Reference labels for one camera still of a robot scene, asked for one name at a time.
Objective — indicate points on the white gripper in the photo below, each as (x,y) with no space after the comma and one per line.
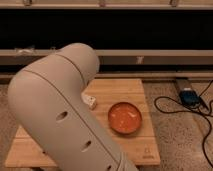
(90,101)

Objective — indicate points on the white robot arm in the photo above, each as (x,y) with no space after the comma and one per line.
(46,98)

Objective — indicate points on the orange bowl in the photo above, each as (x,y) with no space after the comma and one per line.
(124,118)

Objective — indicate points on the blue power adapter box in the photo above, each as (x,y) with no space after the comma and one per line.
(189,97)

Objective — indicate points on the grey metal rail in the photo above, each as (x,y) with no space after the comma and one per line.
(135,57)

